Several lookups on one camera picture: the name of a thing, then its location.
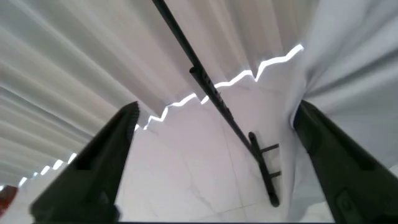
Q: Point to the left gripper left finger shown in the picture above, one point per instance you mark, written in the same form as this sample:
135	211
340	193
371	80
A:
90	180

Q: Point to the white curtain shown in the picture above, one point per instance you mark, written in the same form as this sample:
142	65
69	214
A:
93	56

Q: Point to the black clothes rack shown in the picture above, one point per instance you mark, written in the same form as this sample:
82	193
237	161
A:
211	90

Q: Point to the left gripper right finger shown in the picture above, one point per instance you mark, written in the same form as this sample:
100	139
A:
351	174

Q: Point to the pale grey shorts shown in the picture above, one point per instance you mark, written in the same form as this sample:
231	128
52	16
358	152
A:
348	62

